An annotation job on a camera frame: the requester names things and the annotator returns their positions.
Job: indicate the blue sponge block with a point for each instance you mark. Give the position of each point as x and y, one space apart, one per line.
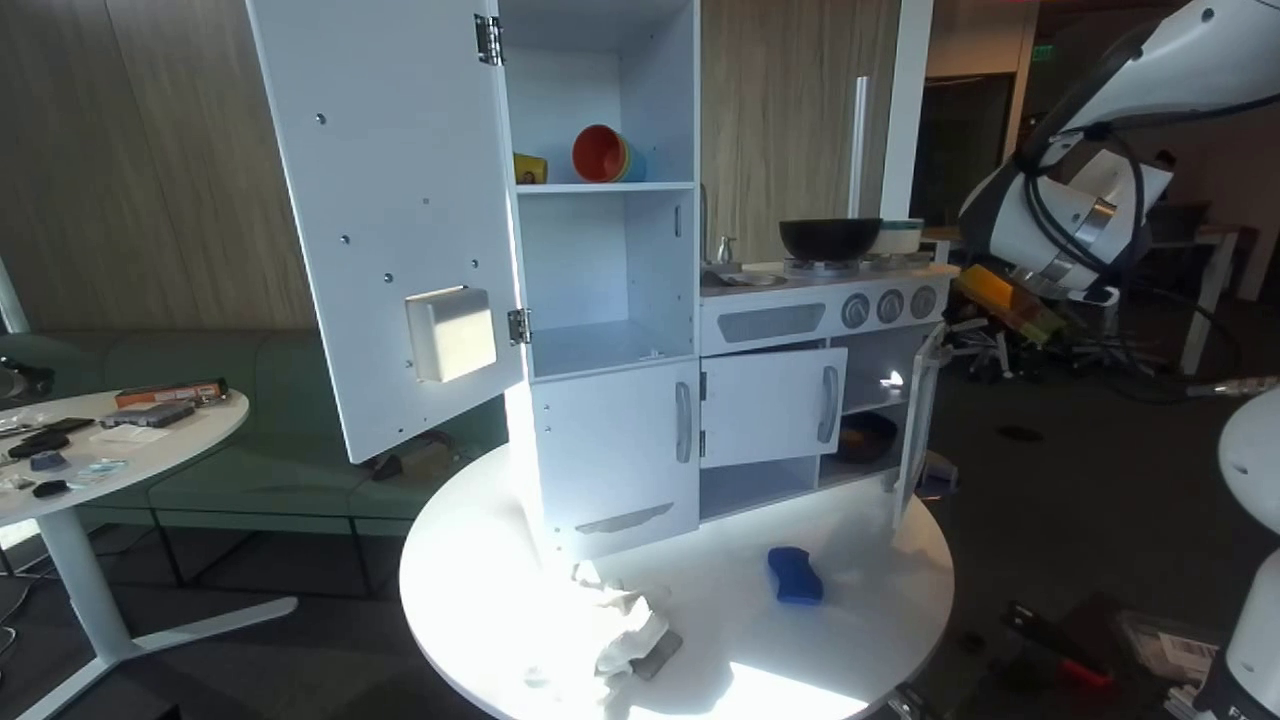
793 578

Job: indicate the white toy kitchen cabinet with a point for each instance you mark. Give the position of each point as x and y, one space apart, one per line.
671 392

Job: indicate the cream bowl with green stripe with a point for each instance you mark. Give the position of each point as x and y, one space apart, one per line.
898 237

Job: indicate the toy faucet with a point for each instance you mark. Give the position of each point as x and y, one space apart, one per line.
724 255

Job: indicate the green upholstered bench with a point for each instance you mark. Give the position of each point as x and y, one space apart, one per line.
212 428

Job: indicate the black bowl on stovetop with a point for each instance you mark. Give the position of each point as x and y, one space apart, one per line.
830 237

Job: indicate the oven door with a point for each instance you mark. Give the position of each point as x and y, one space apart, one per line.
919 417

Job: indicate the red handled tool on floor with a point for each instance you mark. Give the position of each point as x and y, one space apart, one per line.
1069 652

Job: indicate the black and brass gripper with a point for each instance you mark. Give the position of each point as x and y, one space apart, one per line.
1008 304

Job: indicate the orange toy cup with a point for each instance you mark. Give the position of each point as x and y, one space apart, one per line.
601 152

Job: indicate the yellow toy item on shelf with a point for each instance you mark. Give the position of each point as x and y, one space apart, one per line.
529 168

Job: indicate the crumpled white cloth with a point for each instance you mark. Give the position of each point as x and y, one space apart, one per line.
618 631

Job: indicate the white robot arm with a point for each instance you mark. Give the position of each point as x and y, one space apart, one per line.
1069 204

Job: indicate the tall white fridge door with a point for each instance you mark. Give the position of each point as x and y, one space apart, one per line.
397 160

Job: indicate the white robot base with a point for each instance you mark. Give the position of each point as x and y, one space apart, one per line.
1245 672

